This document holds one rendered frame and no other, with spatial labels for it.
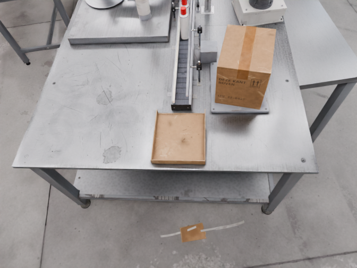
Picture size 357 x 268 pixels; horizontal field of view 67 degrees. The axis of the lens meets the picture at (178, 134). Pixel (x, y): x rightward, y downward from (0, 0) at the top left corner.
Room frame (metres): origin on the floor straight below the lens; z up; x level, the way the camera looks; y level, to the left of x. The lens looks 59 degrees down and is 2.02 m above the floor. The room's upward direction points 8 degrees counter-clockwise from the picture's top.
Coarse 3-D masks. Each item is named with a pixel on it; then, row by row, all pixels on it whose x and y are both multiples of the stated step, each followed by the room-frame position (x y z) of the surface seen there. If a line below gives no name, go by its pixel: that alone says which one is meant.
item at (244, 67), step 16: (240, 32) 1.08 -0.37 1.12; (256, 32) 1.06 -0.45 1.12; (272, 32) 1.04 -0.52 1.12; (224, 48) 0.98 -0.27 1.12; (240, 48) 0.97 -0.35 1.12; (256, 48) 0.95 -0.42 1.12; (272, 48) 0.94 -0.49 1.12; (224, 64) 0.88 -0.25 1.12; (240, 64) 0.87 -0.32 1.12; (256, 64) 0.85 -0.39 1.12; (224, 80) 0.86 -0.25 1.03; (240, 80) 0.83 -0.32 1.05; (256, 80) 0.81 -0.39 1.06; (224, 96) 0.86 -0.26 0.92; (240, 96) 0.83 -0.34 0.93; (256, 96) 0.80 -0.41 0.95
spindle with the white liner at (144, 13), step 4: (136, 0) 1.63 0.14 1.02; (140, 0) 1.62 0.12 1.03; (144, 0) 1.62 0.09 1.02; (148, 0) 1.66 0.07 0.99; (136, 4) 1.64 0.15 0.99; (140, 4) 1.62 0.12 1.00; (144, 4) 1.62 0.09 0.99; (148, 4) 1.64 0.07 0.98; (140, 8) 1.62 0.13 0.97; (144, 8) 1.62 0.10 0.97; (148, 8) 1.63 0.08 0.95; (140, 12) 1.62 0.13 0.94; (144, 12) 1.62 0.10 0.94; (148, 12) 1.63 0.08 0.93; (140, 16) 1.63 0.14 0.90; (144, 16) 1.62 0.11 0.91; (148, 16) 1.63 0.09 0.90; (144, 20) 1.61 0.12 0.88
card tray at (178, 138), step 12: (156, 120) 0.81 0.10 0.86; (168, 120) 0.82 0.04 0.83; (180, 120) 0.80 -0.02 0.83; (192, 120) 0.79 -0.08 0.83; (204, 120) 0.78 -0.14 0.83; (156, 132) 0.75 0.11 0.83; (168, 132) 0.74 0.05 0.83; (180, 132) 0.73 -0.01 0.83; (192, 132) 0.72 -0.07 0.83; (204, 132) 0.71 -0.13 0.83; (156, 144) 0.68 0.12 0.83; (168, 144) 0.67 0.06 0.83; (180, 144) 0.66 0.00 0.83; (192, 144) 0.65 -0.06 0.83; (204, 144) 0.64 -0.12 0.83; (156, 156) 0.61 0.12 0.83; (168, 156) 0.60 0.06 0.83; (180, 156) 0.59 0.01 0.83; (192, 156) 0.58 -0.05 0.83; (204, 156) 0.57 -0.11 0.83
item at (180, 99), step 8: (192, 0) 1.77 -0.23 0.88; (192, 8) 1.68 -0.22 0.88; (184, 40) 1.36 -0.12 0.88; (184, 48) 1.29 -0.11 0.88; (184, 56) 1.22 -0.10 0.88; (184, 64) 1.16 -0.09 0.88; (184, 72) 1.10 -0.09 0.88; (176, 80) 1.05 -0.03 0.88; (184, 80) 1.04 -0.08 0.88; (176, 88) 0.99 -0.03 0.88; (184, 88) 0.98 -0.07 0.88; (176, 96) 0.93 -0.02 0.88; (184, 96) 0.92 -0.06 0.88; (176, 104) 0.88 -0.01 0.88; (184, 104) 0.87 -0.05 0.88
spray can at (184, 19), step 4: (184, 8) 1.39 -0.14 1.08; (184, 12) 1.38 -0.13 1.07; (180, 16) 1.38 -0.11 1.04; (184, 16) 1.37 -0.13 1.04; (180, 20) 1.38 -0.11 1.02; (184, 20) 1.37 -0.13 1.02; (188, 20) 1.38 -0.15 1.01; (180, 24) 1.38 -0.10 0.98; (184, 24) 1.37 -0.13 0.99; (188, 24) 1.38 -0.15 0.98; (184, 28) 1.37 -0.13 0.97; (188, 28) 1.38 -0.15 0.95; (184, 32) 1.37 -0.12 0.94; (188, 32) 1.37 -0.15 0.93; (184, 36) 1.37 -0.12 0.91; (188, 36) 1.37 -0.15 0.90
